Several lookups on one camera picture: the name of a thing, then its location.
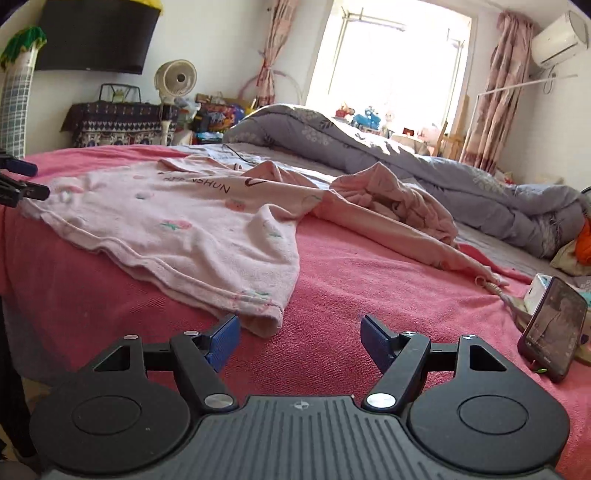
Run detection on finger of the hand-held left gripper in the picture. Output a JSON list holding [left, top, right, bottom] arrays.
[[0, 171, 51, 207], [0, 154, 39, 177]]

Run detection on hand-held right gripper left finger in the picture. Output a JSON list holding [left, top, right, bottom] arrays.
[[92, 313, 242, 412]]

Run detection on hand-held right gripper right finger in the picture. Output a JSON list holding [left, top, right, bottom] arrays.
[[359, 314, 509, 412]]

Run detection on pink strawberry print shirt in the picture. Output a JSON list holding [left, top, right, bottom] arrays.
[[22, 156, 333, 337]]

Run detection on pink blanket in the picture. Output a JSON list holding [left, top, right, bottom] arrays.
[[0, 144, 591, 462]]

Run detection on tall column with checked cover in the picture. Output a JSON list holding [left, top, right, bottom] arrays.
[[0, 26, 48, 160]]

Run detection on patterned cloth covered cabinet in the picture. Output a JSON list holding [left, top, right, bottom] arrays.
[[61, 102, 178, 148]]

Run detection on pink pants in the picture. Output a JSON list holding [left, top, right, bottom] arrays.
[[310, 162, 512, 292]]

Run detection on black smartphone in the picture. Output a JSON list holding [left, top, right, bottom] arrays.
[[517, 276, 588, 383]]

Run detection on white standing fan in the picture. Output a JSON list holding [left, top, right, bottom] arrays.
[[154, 60, 198, 147]]

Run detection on grey leaf print quilt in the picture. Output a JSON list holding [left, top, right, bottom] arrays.
[[223, 104, 591, 259]]

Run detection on colourful toy carton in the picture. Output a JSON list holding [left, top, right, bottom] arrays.
[[198, 104, 245, 134]]

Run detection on cream pillow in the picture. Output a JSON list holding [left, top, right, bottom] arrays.
[[549, 240, 591, 278]]

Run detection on wooden easel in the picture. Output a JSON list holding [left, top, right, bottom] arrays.
[[434, 95, 468, 160]]

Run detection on blue toy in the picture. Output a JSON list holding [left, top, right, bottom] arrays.
[[353, 107, 384, 131]]

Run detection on orange cloth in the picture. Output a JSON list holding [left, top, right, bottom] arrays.
[[575, 226, 591, 266]]

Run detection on hula hoop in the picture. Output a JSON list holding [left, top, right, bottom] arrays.
[[238, 69, 305, 109]]

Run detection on pink floral curtain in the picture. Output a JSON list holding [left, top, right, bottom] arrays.
[[255, 0, 300, 108], [459, 11, 536, 174]]

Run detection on window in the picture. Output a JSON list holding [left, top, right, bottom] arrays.
[[305, 0, 474, 137]]

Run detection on black wire basket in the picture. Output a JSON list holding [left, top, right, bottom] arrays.
[[97, 83, 143, 104]]

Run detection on black wall television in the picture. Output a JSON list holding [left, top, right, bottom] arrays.
[[34, 0, 162, 75]]

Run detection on black cable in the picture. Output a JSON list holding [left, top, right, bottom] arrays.
[[221, 144, 265, 167]]

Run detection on white clothes rail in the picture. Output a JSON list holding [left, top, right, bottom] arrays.
[[475, 74, 579, 99]]

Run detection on white wall air conditioner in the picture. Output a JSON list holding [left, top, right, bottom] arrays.
[[530, 10, 588, 70]]

